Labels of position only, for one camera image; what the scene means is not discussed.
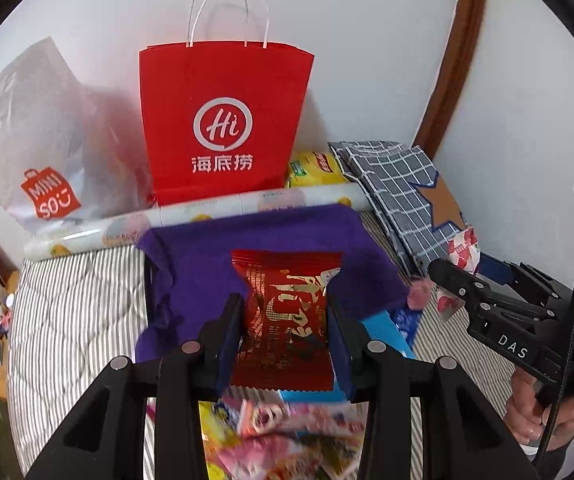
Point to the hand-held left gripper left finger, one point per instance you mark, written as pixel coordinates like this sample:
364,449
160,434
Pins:
229,342

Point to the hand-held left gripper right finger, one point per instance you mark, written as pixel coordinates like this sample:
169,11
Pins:
339,355

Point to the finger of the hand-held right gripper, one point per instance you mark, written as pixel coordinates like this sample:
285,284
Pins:
459,285
497,267

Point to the white red-printed snack packet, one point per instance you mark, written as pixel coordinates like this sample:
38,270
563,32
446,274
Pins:
464,255

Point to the red gold-printed snack packet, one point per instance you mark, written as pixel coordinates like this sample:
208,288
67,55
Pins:
287,310

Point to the purple cloth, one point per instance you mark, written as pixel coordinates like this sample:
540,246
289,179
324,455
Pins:
267,235

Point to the person's right hand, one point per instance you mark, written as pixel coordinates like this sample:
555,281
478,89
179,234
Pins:
522,410

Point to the blue tissue pack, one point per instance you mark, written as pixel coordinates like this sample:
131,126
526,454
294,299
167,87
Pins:
382,330

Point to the blue snack packet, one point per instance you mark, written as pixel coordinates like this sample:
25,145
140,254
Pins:
407,322

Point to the pink white snack packet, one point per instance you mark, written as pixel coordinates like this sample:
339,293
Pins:
287,415

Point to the grey plaid fabric box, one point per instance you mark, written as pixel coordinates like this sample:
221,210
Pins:
392,185

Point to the large pink snack packet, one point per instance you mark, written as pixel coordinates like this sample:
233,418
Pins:
267,457

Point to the striped bed sheet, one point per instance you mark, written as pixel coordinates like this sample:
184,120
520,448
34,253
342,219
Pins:
77,320

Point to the printed paper roll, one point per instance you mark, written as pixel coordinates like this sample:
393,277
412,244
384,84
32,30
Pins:
92,232

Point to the yellow snack bag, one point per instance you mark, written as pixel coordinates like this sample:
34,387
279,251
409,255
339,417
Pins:
312,172

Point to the red paper bag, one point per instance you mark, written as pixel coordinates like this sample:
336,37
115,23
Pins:
227,85

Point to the white plastic shopping bag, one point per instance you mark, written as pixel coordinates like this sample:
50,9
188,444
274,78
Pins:
42,125

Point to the wooden door frame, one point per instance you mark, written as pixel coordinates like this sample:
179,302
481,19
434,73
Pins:
459,60

